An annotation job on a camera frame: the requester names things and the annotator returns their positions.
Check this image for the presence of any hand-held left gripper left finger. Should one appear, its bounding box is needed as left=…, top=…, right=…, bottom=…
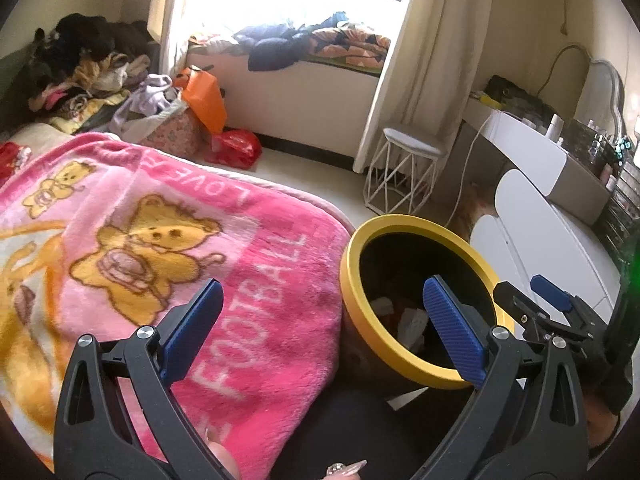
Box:
left=54, top=279, right=224, bottom=480

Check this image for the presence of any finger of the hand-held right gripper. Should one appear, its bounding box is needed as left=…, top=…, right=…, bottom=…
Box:
left=530, top=275, right=601, bottom=323
left=492, top=281, right=548, bottom=333

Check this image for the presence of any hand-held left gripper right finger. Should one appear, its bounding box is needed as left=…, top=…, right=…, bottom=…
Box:
left=414, top=276, right=590, bottom=480

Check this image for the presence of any yellow-rimmed black trash bin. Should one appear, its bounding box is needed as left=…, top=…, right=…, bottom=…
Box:
left=340, top=214, right=516, bottom=401

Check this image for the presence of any person's left hand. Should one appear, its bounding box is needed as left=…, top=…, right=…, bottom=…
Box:
left=202, top=427, right=368, bottom=480

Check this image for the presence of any white scalloped drawer cabinet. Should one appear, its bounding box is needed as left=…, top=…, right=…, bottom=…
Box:
left=470, top=169, right=626, bottom=321

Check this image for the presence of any clear drawer organiser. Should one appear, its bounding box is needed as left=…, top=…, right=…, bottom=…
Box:
left=595, top=165, right=640, bottom=266

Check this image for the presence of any pink bear printed blanket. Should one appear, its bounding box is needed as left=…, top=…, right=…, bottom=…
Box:
left=0, top=132, right=351, bottom=480

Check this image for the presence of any white vanity desk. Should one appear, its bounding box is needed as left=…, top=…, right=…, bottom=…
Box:
left=462, top=95, right=621, bottom=226

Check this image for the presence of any cosmetics organiser box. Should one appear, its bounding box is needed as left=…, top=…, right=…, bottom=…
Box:
left=562, top=119, right=623, bottom=181

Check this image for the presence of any red plastic bag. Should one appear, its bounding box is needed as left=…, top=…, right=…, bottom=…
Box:
left=207, top=129, right=263, bottom=170

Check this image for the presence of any silver-framed vanity mirror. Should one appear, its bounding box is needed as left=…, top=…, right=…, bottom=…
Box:
left=575, top=59, right=628, bottom=136

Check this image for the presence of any black bag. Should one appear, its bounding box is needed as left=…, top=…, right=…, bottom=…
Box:
left=485, top=75, right=556, bottom=111

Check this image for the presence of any lavender garment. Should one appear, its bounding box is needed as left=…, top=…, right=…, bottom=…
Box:
left=110, top=74, right=188, bottom=136

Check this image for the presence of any red shiny packet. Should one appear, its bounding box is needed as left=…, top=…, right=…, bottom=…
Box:
left=0, top=141, right=31, bottom=181

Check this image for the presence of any white window seat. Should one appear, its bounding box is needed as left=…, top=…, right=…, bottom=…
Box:
left=187, top=42, right=386, bottom=148

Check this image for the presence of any wide cream curtain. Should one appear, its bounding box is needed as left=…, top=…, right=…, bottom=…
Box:
left=352, top=0, right=496, bottom=173

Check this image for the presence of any pile of mixed clothes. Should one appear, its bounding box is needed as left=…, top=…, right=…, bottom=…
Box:
left=27, top=12, right=156, bottom=121

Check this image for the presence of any dark puffer jacket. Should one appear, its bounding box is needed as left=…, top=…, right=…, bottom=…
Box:
left=235, top=22, right=321, bottom=72

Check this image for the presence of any orange patterned quilt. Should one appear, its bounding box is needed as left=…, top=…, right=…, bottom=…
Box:
left=305, top=10, right=391, bottom=66

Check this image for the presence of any narrow cream curtain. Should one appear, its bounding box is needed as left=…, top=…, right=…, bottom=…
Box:
left=147, top=0, right=201, bottom=73

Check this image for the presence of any white power cable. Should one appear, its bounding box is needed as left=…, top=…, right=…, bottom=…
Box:
left=447, top=112, right=501, bottom=226

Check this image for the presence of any white wire stool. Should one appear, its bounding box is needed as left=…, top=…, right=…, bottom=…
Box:
left=363, top=127, right=447, bottom=217

